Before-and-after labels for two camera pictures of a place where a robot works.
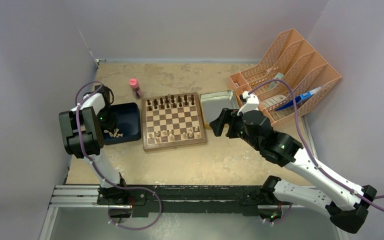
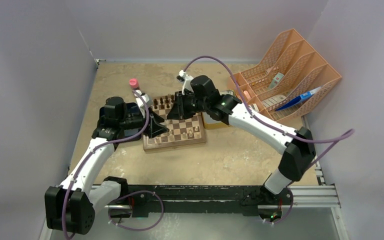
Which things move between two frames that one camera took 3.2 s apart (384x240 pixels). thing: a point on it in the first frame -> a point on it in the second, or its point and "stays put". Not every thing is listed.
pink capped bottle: (134, 83) stays put
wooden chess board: (171, 121) stays put
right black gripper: (230, 117) -> (179, 111)
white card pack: (272, 84) stays put
